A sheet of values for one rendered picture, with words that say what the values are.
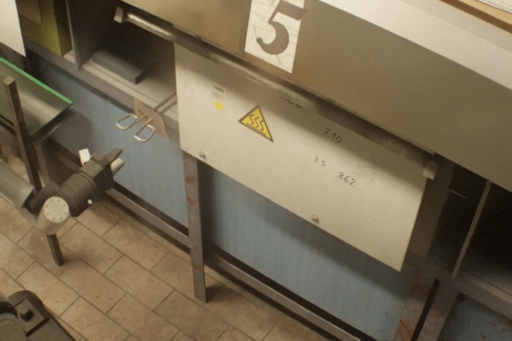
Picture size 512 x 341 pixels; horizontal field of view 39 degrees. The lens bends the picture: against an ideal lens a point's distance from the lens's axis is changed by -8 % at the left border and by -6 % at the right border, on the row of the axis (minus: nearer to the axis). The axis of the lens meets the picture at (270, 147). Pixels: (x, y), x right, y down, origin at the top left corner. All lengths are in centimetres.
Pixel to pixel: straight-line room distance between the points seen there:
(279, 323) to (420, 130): 164
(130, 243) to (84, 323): 40
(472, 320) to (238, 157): 75
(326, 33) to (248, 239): 128
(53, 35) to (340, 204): 107
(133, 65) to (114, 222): 91
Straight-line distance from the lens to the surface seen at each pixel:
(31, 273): 284
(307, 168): 159
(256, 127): 161
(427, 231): 171
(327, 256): 210
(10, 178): 183
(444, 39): 102
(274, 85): 132
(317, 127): 149
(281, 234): 216
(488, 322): 196
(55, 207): 180
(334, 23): 108
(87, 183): 186
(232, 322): 263
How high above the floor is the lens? 226
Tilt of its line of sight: 46 degrees down
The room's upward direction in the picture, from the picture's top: 3 degrees clockwise
